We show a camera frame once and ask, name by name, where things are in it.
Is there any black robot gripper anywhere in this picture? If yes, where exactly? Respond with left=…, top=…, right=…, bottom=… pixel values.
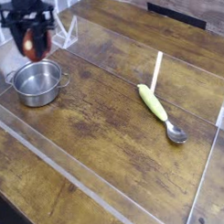
left=0, top=0, right=55, bottom=60

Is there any red toy mushroom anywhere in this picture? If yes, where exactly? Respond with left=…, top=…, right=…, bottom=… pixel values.
left=23, top=29, right=51, bottom=62

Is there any silver metal pot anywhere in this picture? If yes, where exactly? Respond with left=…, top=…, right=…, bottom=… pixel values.
left=5, top=59, right=70, bottom=108

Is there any clear acrylic triangle stand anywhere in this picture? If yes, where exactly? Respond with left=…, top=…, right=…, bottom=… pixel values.
left=51, top=13, right=79, bottom=49

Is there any clear acrylic front barrier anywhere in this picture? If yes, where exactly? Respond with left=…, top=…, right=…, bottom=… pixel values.
left=0, top=104, right=165, bottom=224

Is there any clear acrylic barrier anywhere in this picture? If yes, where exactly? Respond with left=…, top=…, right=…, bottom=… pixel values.
left=186, top=101, right=224, bottom=224
left=0, top=104, right=165, bottom=224

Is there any clear acrylic right barrier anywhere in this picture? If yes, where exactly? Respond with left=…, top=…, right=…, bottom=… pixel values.
left=186, top=101, right=224, bottom=224

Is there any green handled metal spoon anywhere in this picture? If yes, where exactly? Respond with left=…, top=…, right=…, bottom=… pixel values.
left=137, top=84, right=188, bottom=144

